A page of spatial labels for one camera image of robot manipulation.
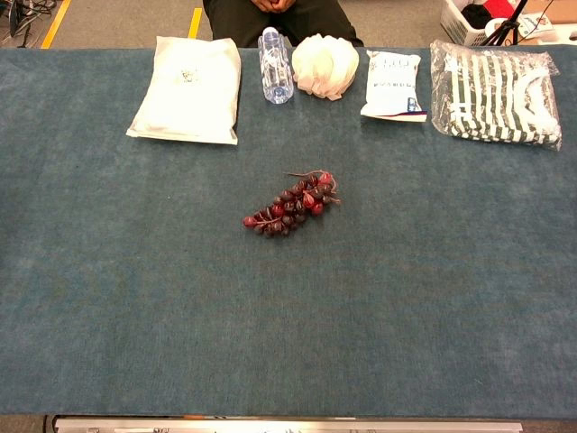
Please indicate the red grape bunch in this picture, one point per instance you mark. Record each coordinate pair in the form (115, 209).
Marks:
(297, 205)

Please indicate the clear plastic water bottle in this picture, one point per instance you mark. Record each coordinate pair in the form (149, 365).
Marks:
(274, 67)

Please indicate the pink mesh bath sponge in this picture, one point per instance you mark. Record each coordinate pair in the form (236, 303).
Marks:
(325, 65)

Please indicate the white packaged garment bag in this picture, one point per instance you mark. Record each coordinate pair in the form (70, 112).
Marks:
(189, 90)

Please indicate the white printed snack bag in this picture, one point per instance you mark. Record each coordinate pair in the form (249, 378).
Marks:
(394, 88)

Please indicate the blue table cloth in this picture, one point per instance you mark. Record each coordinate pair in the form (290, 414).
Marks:
(135, 293)

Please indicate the person in dark clothes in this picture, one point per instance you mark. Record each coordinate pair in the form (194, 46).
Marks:
(279, 18)

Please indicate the striped shirt in clear bag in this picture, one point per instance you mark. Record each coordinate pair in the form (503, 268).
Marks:
(496, 99)

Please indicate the white laundry basket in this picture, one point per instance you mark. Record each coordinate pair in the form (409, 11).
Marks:
(464, 20)

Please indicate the black tripod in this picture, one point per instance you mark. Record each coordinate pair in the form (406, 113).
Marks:
(507, 24)

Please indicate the cardboard box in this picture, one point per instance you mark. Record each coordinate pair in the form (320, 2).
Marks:
(552, 11)

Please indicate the aluminium frame rail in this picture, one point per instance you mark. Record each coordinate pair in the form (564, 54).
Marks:
(288, 426)

